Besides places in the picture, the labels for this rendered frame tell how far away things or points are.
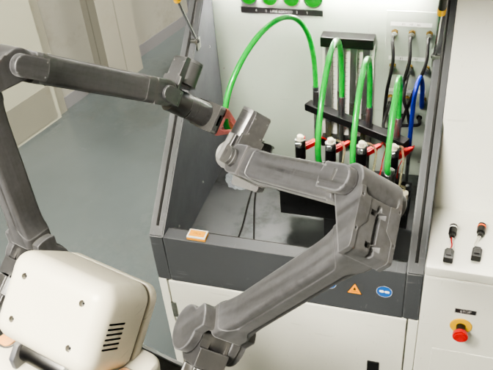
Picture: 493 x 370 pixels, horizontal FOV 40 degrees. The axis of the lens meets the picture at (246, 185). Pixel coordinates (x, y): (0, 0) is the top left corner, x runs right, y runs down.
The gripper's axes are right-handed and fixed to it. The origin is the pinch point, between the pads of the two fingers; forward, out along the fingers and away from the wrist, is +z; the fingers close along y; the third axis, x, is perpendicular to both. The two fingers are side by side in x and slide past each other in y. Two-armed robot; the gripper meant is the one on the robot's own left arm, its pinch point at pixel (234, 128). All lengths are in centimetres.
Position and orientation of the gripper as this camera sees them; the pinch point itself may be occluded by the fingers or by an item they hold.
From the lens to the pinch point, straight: 164.9
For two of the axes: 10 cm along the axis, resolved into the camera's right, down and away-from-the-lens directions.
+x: -4.1, 9.1, 0.6
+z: 7.4, 2.9, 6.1
